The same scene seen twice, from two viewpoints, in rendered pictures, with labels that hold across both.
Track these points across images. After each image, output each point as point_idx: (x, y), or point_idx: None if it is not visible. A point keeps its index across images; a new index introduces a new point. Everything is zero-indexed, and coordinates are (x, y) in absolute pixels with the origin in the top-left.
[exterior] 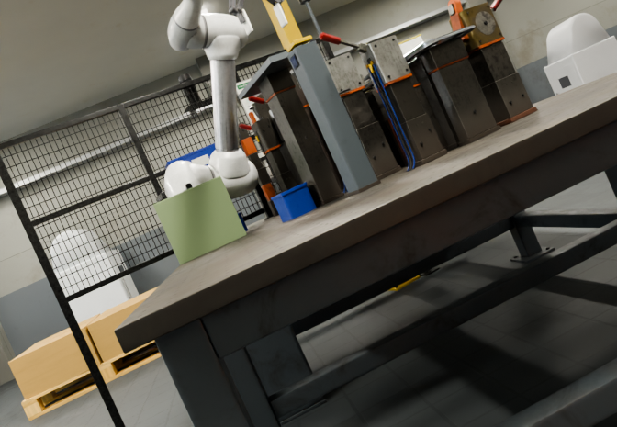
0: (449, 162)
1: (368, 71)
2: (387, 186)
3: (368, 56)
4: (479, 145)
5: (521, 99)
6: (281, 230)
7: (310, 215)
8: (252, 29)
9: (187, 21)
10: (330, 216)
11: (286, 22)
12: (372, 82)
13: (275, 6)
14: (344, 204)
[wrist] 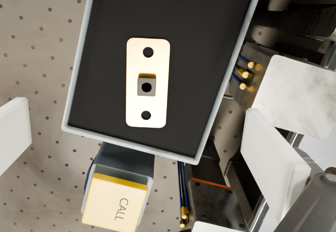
0: (94, 229)
1: (190, 201)
2: (81, 179)
3: (186, 228)
4: (148, 222)
5: None
6: (20, 80)
7: (72, 68)
8: (26, 145)
9: None
10: (13, 175)
11: (243, 154)
12: (190, 187)
13: (281, 194)
14: (63, 140)
